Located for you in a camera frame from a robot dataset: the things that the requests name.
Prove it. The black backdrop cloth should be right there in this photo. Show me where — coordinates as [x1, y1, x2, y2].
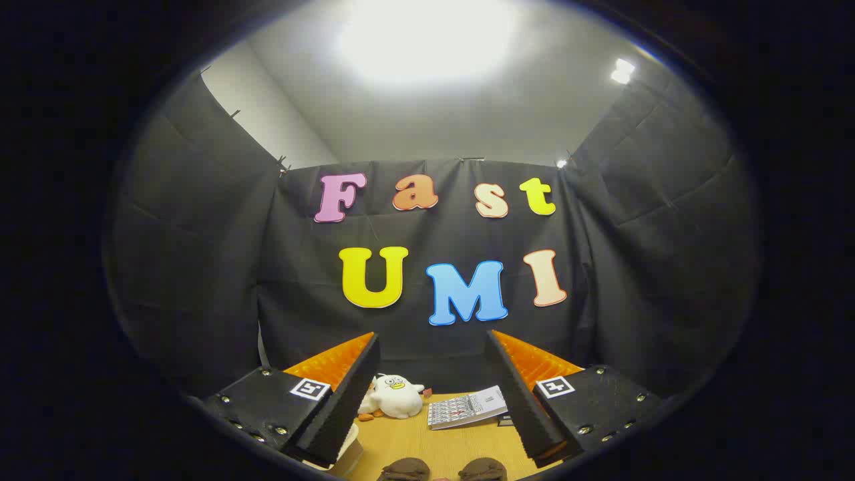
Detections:
[104, 63, 762, 402]

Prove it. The brown fuzzy slipper shoe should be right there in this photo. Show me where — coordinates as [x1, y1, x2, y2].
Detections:
[379, 458, 432, 481]
[458, 458, 508, 481]

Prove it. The white duck plush toy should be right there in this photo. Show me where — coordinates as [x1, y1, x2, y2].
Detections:
[371, 374, 426, 420]

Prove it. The grey penguin plush toy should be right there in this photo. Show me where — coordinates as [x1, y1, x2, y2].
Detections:
[357, 384, 385, 422]

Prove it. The large ceiling light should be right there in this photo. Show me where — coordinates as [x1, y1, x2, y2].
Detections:
[341, 0, 518, 88]

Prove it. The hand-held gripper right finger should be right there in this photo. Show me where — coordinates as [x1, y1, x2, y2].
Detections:
[486, 329, 662, 468]

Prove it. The white patterned cover book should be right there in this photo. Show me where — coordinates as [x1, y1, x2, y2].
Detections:
[427, 385, 508, 430]

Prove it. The beige fabric storage box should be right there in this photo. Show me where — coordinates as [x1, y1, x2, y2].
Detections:
[304, 424, 365, 476]

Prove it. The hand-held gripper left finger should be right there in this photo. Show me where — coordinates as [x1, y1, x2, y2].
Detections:
[204, 332, 381, 468]

